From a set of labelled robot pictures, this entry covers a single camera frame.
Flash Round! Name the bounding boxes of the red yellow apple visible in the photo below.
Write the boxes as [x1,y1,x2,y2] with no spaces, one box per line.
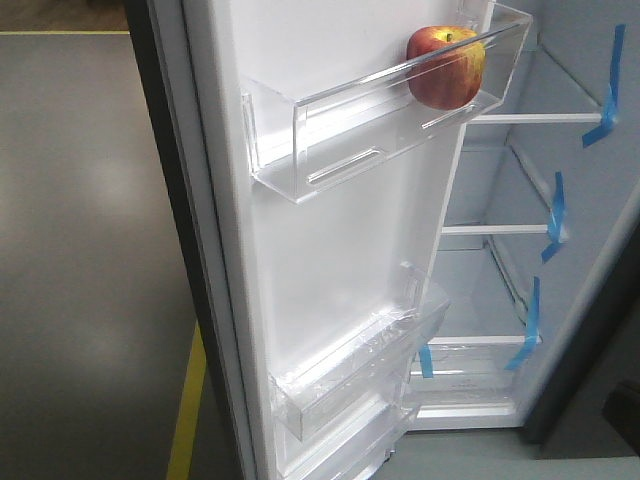
[406,26,486,111]

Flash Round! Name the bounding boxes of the dark grey fridge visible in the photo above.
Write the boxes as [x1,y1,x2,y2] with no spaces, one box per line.
[411,1,639,443]

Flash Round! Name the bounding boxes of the clear upper door bin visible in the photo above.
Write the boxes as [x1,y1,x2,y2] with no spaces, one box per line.
[241,1,532,203]

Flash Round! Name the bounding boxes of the clear door bin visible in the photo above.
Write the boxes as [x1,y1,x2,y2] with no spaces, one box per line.
[270,283,450,441]
[275,385,419,479]
[241,1,532,203]

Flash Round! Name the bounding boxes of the clear middle door bin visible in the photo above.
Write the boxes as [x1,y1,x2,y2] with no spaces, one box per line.
[270,283,450,441]

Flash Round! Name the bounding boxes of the blue tape strip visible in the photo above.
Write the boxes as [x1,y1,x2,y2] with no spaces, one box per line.
[540,171,566,263]
[505,276,541,371]
[418,344,433,379]
[582,24,626,148]

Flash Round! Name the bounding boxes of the clear lower door bin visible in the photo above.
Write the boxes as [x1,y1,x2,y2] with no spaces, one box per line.
[275,385,419,479]

